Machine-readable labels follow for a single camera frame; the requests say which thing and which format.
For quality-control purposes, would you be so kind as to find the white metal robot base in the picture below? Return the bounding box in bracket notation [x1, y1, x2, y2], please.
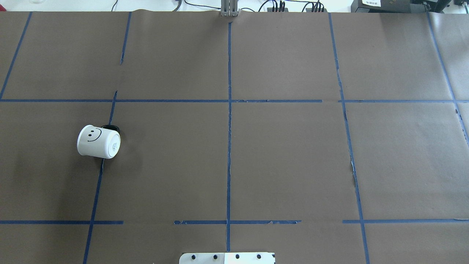
[179, 252, 276, 264]

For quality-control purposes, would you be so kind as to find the black power strip right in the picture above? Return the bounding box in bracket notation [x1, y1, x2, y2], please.
[302, 1, 327, 13]

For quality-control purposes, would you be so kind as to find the black box with label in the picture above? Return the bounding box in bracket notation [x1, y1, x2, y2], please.
[350, 0, 451, 14]

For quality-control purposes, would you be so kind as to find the black power strip left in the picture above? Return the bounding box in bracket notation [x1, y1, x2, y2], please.
[266, 0, 287, 13]

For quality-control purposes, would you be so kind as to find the white smiley face mug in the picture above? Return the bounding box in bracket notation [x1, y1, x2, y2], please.
[77, 125, 121, 159]

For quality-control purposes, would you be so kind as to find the grey aluminium frame post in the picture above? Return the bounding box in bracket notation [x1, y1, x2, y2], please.
[221, 0, 239, 17]

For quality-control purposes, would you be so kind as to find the black power strip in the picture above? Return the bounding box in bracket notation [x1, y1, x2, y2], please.
[302, 1, 327, 13]
[266, 0, 287, 13]

